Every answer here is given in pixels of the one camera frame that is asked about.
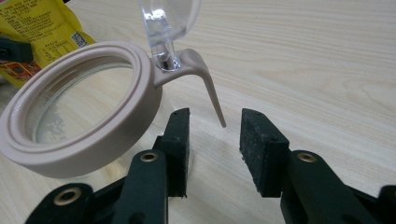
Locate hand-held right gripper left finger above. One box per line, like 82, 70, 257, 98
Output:
112, 107, 191, 224

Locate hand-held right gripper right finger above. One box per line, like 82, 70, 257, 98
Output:
238, 107, 379, 224

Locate yellow seasoning pouch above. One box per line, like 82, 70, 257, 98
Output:
0, 0, 96, 89

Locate glass jar with beige handle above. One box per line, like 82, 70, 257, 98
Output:
0, 0, 228, 180

